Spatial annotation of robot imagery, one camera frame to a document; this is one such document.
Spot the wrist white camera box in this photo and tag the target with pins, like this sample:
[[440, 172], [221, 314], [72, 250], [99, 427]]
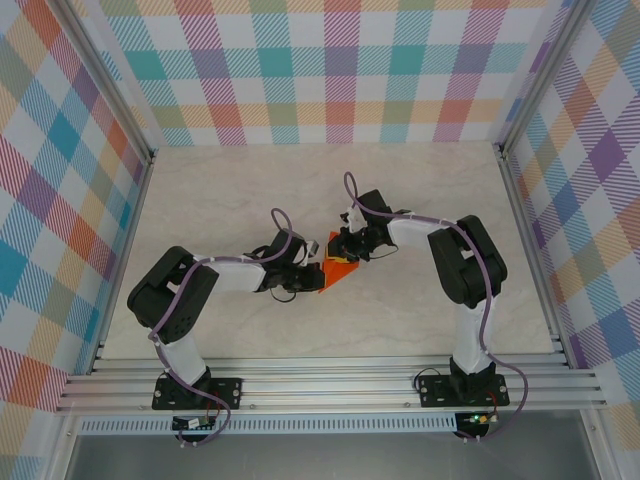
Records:
[[355, 217], [311, 250]]

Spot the aluminium corner post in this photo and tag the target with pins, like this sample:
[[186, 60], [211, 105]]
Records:
[[107, 80], [545, 75]]

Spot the orange paper sheet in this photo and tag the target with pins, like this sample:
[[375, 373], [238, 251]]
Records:
[[340, 275]]

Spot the aluminium side rail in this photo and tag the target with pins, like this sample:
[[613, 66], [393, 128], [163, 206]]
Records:
[[534, 260], [122, 265]]

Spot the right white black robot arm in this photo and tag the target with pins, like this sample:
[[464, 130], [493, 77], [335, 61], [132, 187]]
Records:
[[410, 232]]

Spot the aluminium mounting rail frame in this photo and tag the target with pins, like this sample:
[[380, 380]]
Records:
[[325, 385]]

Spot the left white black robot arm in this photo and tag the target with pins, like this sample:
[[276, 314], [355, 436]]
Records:
[[235, 275]]

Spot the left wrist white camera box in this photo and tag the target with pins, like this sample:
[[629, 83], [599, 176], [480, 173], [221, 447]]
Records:
[[311, 250]]

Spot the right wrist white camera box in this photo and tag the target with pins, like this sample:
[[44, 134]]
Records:
[[355, 217]]

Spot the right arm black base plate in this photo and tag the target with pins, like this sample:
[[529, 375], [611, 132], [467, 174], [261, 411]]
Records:
[[435, 392]]

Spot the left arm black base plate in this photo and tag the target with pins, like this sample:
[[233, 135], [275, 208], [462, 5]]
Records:
[[227, 392]]

